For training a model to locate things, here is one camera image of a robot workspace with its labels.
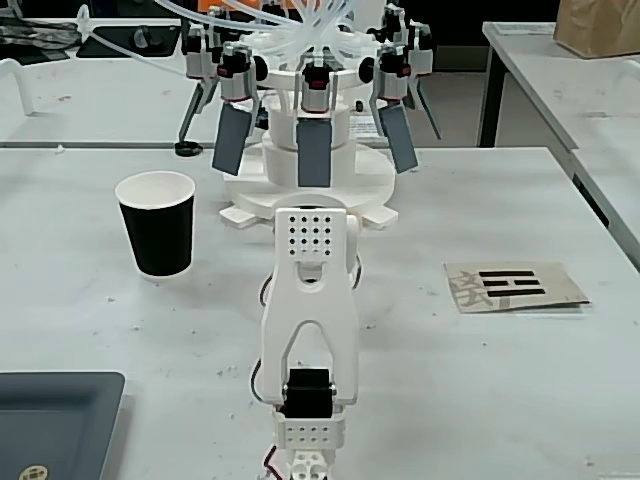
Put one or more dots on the beige card with black bars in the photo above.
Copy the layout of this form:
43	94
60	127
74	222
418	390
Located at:
525	285

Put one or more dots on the round gold sticker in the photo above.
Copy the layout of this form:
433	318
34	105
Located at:
33	473

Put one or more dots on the white paper sheet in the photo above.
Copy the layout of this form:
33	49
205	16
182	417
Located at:
525	28

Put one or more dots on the brown paper bag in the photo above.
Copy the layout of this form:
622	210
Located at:
600	25

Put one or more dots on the black round knob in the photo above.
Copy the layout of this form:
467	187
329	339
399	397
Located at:
141	37

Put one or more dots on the white carousel stand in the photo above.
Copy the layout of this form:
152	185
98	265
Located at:
275	165

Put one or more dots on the white side table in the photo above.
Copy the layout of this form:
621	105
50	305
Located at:
550	90

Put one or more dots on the small black cap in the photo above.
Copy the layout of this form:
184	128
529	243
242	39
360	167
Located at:
186	149

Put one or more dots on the clear tube bundle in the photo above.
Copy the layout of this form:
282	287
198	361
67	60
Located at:
312	35

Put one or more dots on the long clear tube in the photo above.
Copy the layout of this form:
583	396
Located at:
84	22

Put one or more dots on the white rear table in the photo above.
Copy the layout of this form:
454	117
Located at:
100	100

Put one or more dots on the silver motor with red band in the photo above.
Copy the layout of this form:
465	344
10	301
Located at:
392	80
199	60
316	97
422	55
235	80

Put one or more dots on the black paper cup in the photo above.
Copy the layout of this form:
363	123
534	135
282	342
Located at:
157	240

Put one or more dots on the printed paper label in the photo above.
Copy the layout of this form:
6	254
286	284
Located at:
362	127

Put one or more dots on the dark grey plastic tray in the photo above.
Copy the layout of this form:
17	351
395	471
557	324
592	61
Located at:
55	425

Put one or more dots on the orange object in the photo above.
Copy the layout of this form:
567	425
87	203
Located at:
210	4

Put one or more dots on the dark crumpled bag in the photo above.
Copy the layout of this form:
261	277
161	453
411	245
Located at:
30	32

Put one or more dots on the grey flat paddle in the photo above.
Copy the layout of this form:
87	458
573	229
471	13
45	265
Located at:
398	140
192	114
425	110
231	142
315	155

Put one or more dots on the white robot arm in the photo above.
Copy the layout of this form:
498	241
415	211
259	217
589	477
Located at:
310	300

